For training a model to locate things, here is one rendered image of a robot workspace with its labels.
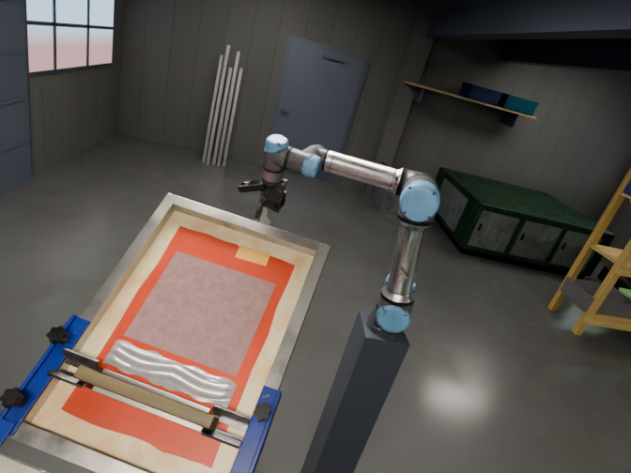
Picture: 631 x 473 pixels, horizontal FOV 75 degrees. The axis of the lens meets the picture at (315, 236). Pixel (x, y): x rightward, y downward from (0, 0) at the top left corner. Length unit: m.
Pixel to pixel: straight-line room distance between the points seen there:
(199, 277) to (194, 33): 6.23
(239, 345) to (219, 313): 0.12
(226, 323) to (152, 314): 0.22
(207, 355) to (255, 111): 6.28
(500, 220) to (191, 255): 5.27
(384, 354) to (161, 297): 0.86
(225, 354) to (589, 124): 8.23
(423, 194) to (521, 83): 6.90
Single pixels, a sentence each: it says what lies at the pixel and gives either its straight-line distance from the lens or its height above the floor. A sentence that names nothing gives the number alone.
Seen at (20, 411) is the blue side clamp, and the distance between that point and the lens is 1.27.
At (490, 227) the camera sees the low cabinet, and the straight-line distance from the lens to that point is 6.19.
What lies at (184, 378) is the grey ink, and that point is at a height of 1.25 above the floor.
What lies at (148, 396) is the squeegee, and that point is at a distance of 1.11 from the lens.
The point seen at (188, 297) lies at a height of 1.36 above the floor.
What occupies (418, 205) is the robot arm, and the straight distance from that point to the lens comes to 1.27.
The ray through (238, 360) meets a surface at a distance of 1.21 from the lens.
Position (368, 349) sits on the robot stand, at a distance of 1.64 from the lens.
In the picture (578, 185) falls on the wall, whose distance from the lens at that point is 9.20.
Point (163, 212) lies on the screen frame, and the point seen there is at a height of 1.52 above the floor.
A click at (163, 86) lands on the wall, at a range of 7.51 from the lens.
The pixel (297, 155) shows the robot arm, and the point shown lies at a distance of 1.34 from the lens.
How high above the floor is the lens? 2.12
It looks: 24 degrees down
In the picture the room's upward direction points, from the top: 16 degrees clockwise
